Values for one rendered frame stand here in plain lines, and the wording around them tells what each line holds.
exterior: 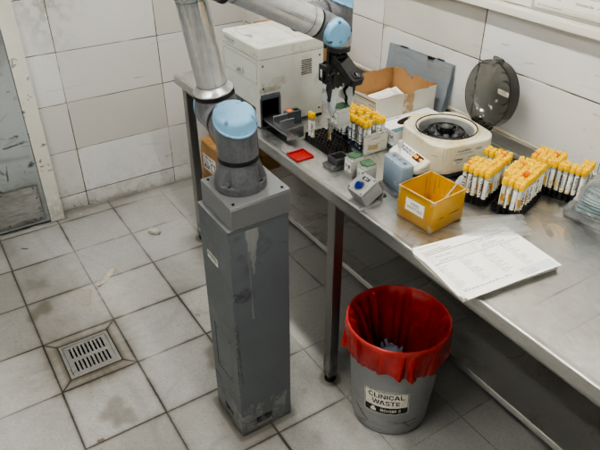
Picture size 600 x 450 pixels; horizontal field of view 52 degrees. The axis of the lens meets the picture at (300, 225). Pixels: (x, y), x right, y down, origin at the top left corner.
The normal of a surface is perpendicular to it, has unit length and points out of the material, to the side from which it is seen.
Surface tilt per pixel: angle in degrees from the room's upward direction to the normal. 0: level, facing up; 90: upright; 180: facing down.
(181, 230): 0
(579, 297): 0
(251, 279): 90
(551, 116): 90
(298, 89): 90
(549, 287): 0
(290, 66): 90
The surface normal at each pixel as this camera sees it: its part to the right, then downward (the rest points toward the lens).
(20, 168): 0.54, 0.47
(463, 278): 0.00, -0.83
